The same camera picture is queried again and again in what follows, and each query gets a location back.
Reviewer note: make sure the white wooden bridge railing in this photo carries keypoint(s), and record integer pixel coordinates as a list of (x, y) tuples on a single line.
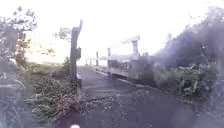
[(125, 57)]

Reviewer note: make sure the dark asphalt path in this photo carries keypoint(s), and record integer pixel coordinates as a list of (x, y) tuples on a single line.
[(133, 110)]

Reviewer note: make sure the distant tree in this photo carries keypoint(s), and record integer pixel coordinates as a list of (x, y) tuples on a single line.
[(64, 33)]

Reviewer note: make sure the green bushes with grass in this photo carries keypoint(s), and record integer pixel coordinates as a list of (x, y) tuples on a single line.
[(50, 95)]

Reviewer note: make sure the dense green bushes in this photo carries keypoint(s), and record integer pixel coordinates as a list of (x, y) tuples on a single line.
[(190, 66)]

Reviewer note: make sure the tree with reddish leaves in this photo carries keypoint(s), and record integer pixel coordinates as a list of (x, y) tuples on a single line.
[(15, 36)]

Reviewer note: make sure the wooden post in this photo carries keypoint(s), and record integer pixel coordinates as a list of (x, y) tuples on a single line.
[(73, 53)]

